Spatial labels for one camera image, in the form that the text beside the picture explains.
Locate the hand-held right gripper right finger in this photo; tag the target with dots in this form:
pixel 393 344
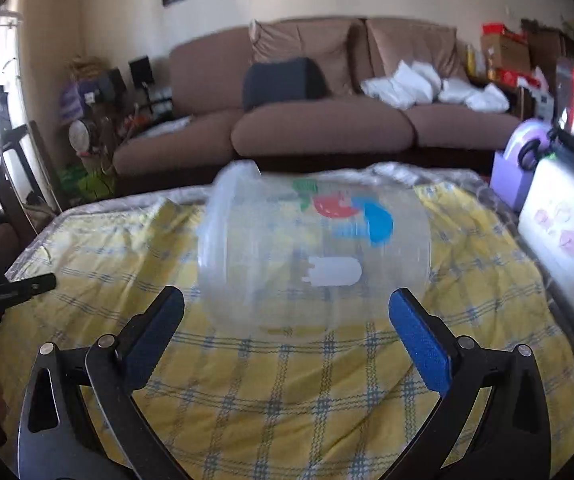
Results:
pixel 419 345

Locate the white clothes pile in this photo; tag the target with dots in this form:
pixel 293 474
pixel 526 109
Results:
pixel 417 85

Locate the yellowish snack bag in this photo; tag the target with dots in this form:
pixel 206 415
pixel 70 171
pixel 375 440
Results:
pixel 87 67

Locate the white papers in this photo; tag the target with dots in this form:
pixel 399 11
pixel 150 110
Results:
pixel 164 126

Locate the cardboard box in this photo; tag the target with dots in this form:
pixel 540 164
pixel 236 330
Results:
pixel 509 50

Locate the dark wooden chair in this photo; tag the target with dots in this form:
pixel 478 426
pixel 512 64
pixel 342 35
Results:
pixel 17 170

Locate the black speaker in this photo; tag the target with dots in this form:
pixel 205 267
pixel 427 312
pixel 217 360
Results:
pixel 141 70
pixel 112 84

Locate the yellow plaid cloth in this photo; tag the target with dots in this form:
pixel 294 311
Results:
pixel 292 385

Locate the purple tape dispenser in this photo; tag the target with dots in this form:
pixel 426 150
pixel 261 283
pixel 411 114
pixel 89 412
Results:
pixel 512 180

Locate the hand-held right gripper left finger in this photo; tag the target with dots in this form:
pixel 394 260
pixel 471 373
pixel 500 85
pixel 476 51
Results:
pixel 154 335

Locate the clear plastic bucket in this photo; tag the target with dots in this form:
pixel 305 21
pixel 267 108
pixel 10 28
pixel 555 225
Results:
pixel 267 240

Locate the white pouch pink print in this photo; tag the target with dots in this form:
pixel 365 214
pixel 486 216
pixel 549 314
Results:
pixel 562 240

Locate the purple packages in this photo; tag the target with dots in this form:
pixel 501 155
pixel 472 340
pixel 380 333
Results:
pixel 79 97

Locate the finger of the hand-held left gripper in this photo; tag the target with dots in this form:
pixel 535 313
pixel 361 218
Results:
pixel 17 290

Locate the round patterned tin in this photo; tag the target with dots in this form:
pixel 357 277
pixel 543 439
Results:
pixel 83 136

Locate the green bag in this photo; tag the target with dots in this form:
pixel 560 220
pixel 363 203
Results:
pixel 89 182

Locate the brown sofa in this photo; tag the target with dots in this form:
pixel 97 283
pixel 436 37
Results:
pixel 317 130

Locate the dark grey cushion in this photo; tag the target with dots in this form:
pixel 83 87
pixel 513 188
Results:
pixel 284 82

